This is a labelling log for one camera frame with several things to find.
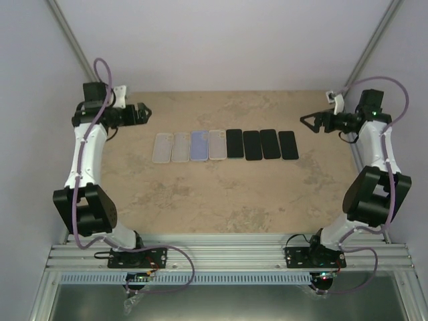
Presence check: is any white case of phone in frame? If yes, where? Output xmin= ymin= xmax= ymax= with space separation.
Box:
xmin=171 ymin=132 xmax=191 ymax=163
xmin=152 ymin=132 xmax=173 ymax=164

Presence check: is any white case of front phone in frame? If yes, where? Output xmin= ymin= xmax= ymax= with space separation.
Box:
xmin=171 ymin=132 xmax=191 ymax=163

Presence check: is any lavender phone case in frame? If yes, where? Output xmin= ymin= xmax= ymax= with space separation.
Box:
xmin=190 ymin=130 xmax=209 ymax=161

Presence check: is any blue phone black screen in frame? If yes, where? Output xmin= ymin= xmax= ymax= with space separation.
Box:
xmin=226 ymin=129 xmax=244 ymax=159

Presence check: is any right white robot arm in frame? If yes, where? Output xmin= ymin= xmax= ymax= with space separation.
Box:
xmin=300 ymin=89 xmax=412 ymax=267

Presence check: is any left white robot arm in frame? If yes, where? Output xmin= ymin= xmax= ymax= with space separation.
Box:
xmin=53 ymin=82 xmax=152 ymax=267

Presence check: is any right controller board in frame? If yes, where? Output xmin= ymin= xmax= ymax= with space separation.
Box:
xmin=314 ymin=270 xmax=338 ymax=286

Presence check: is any controller board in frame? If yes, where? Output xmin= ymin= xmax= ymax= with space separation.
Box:
xmin=314 ymin=270 xmax=338 ymax=286
xmin=125 ymin=271 xmax=156 ymax=284

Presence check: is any left controller board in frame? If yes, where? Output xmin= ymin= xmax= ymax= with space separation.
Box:
xmin=125 ymin=271 xmax=156 ymax=284

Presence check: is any clear plastic bag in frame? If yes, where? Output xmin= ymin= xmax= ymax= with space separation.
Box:
xmin=123 ymin=292 xmax=140 ymax=316

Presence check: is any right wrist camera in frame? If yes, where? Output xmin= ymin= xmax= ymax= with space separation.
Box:
xmin=326 ymin=90 xmax=344 ymax=115

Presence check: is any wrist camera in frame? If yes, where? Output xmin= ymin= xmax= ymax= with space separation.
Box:
xmin=326 ymin=90 xmax=344 ymax=115
xmin=113 ymin=85 xmax=128 ymax=108

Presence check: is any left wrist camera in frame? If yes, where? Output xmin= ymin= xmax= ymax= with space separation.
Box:
xmin=113 ymin=85 xmax=128 ymax=108

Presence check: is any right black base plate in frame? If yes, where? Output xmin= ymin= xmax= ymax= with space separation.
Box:
xmin=284 ymin=247 xmax=347 ymax=269

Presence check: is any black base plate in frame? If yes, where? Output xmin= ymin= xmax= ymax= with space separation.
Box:
xmin=107 ymin=248 xmax=167 ymax=270
xmin=284 ymin=247 xmax=347 ymax=269

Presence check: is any right aluminium corner post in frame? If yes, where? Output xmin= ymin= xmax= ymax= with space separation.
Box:
xmin=345 ymin=0 xmax=404 ymax=87

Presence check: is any aluminium corner post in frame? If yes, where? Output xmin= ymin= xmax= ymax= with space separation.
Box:
xmin=345 ymin=0 xmax=404 ymax=87
xmin=45 ymin=0 xmax=98 ymax=82

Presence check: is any left aluminium corner post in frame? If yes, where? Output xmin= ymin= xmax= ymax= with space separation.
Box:
xmin=45 ymin=0 xmax=98 ymax=82

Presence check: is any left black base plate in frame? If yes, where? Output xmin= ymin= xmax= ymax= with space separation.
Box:
xmin=107 ymin=248 xmax=167 ymax=270

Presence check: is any aluminium rail frame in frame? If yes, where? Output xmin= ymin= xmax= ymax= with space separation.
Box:
xmin=45 ymin=96 xmax=417 ymax=272

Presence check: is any slotted cable duct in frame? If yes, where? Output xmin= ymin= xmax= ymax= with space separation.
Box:
xmin=59 ymin=272 xmax=312 ymax=286

